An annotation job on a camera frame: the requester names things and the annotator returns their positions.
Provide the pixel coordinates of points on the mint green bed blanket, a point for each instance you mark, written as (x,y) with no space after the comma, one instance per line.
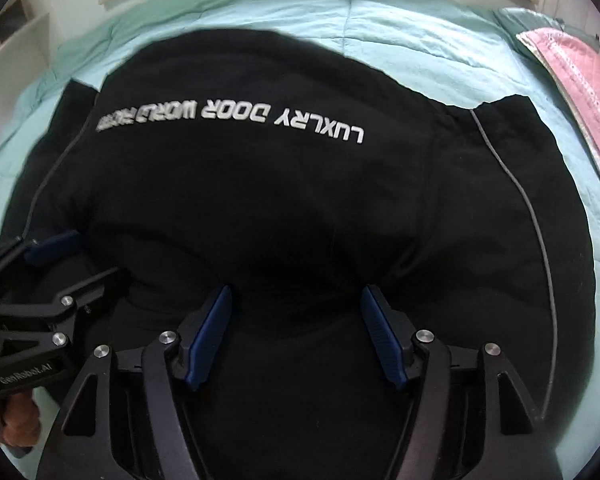
(390,35)

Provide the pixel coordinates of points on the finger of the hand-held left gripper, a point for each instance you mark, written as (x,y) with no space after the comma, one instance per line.
(55,245)
(90,290)

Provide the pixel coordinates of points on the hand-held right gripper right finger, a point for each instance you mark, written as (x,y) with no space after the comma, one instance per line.
(385,340)

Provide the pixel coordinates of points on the black hooded jacket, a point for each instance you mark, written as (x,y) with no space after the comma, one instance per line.
(280,200)

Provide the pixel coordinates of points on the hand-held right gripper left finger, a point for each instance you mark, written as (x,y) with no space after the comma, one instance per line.
(207,340)

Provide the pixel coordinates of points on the white shelf unit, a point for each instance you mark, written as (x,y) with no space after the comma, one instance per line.
(15,40)

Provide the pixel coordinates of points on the person's left hand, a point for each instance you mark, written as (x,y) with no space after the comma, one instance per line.
(17,417)

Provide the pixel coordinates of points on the pink quilted blanket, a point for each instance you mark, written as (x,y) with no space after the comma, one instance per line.
(585,85)

